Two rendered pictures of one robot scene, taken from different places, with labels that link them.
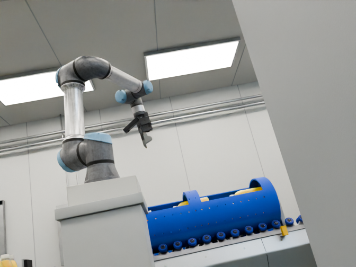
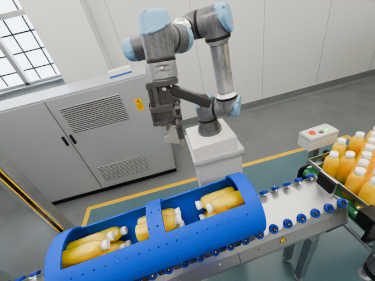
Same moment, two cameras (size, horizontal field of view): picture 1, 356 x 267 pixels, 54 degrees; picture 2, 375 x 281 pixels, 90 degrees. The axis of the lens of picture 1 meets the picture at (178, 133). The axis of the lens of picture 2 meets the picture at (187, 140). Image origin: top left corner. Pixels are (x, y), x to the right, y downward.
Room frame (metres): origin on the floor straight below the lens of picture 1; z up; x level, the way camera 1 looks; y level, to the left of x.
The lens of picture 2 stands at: (2.45, 0.25, 1.89)
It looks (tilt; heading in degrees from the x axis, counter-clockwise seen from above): 34 degrees down; 183
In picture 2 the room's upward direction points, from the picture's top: 14 degrees counter-clockwise
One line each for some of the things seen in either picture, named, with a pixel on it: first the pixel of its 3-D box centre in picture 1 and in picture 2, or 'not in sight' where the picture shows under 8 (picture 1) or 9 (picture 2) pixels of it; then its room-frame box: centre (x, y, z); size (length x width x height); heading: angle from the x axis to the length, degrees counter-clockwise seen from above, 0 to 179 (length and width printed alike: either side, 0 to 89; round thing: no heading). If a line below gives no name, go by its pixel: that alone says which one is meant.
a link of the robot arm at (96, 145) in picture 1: (97, 148); (206, 106); (1.43, 0.35, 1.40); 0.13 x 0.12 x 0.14; 62
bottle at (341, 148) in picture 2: not in sight; (337, 153); (1.61, 1.09, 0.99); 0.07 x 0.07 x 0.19
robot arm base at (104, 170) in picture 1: (101, 174); (208, 123); (1.43, 0.35, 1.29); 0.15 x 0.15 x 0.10
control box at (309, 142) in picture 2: not in sight; (317, 137); (1.50, 1.03, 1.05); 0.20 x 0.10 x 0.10; 100
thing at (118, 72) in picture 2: not in sight; (120, 72); (0.25, -0.41, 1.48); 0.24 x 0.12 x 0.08; 103
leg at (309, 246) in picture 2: not in sight; (304, 259); (1.90, 0.82, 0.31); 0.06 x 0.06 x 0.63; 10
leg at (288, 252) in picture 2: not in sight; (291, 240); (1.76, 0.80, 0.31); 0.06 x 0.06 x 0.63; 10
